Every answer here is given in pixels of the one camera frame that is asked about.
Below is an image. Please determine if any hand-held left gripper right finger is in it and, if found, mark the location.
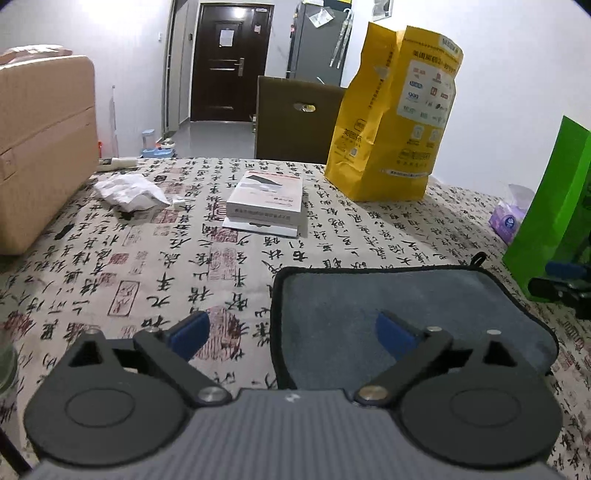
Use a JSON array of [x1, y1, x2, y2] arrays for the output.
[[354, 311, 525, 408]]

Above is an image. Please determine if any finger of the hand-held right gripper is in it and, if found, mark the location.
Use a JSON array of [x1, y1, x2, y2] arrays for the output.
[[545, 261, 591, 280], [528, 276, 574, 302]]

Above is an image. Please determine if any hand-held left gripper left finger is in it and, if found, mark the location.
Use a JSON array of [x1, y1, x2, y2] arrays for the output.
[[60, 311, 232, 409]]

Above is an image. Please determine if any grey towel with black border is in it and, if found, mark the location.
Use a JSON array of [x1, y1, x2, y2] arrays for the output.
[[269, 253, 560, 394]]

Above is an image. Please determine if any green paper bag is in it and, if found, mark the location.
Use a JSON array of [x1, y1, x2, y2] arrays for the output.
[[502, 115, 591, 303]]

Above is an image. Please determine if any purple tissue pack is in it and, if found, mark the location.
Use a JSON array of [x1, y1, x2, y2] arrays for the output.
[[488, 184, 529, 245]]

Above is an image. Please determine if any calligraphy printed tablecloth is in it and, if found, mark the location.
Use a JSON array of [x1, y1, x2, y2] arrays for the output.
[[0, 156, 591, 480]]

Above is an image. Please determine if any crumpled white paper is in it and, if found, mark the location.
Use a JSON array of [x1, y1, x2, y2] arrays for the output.
[[94, 174, 171, 213]]

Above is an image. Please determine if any white product box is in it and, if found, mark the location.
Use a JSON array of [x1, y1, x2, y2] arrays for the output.
[[226, 170, 304, 225]]

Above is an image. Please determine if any clear glass jar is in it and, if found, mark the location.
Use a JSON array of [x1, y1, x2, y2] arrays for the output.
[[0, 330, 20, 403]]

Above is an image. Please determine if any pet water dispenser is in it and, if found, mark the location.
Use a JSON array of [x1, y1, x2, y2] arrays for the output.
[[140, 130, 177, 159]]

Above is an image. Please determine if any yellow paper bag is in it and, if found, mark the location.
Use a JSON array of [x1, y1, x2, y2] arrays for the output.
[[324, 21, 465, 202]]

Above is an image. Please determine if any large cardboard box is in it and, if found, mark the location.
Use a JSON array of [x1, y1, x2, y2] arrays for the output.
[[0, 44, 100, 256]]

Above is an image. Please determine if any dark brown door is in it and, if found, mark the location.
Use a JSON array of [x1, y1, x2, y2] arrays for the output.
[[189, 2, 274, 123]]

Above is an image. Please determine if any folded transparent umbrella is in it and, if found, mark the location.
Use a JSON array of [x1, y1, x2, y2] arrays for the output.
[[329, 9, 354, 69]]

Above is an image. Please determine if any grey refrigerator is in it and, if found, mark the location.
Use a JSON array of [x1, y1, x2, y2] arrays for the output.
[[286, 1, 354, 88]]

